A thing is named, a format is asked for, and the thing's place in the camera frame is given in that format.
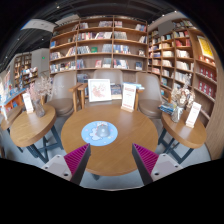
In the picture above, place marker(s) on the grey computer mouse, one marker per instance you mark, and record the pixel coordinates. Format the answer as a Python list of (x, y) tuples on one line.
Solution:
[(103, 130)]

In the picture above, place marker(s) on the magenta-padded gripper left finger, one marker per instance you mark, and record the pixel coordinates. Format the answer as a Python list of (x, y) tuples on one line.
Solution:
[(60, 165)]

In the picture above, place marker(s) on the white sign on wooden base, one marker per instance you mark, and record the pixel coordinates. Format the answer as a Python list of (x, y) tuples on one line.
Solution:
[(129, 96)]

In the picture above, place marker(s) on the white hanging ceiling sign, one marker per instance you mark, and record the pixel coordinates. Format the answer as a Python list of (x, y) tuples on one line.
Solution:
[(38, 25)]

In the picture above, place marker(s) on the curved wooden book shelf unit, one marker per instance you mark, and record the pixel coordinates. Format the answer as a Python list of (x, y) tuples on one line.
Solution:
[(180, 50)]

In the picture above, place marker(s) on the small white table sign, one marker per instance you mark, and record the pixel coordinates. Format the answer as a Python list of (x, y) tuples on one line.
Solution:
[(28, 102), (193, 114)]

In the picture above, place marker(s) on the white framed floral picture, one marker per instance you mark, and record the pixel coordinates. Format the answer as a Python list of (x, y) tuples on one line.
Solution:
[(99, 90)]

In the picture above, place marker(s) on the glass vase with dried flowers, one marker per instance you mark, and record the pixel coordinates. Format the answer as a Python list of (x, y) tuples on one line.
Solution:
[(176, 113), (39, 108)]

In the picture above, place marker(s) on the brown padded wooden armchair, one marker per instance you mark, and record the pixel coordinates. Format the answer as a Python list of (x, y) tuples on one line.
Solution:
[(150, 100), (106, 73), (63, 96)]

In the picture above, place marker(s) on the round wooden side table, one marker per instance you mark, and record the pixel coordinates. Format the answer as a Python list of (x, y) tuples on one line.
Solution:
[(10, 118), (183, 135), (31, 128)]

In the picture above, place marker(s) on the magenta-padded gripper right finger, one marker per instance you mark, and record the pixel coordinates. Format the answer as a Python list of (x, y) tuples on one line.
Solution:
[(163, 165)]

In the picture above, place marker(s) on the dark cover book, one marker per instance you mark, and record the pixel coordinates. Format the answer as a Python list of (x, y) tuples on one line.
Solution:
[(116, 90)]

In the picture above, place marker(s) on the stack of light blue books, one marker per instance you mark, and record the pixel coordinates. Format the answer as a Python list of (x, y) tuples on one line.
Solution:
[(140, 85)]

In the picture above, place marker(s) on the distant small book shelf unit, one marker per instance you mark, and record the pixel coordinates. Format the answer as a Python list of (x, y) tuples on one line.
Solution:
[(25, 68)]

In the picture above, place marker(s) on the wide wooden book shelf unit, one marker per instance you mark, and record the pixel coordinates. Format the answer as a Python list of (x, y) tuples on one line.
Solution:
[(100, 40)]

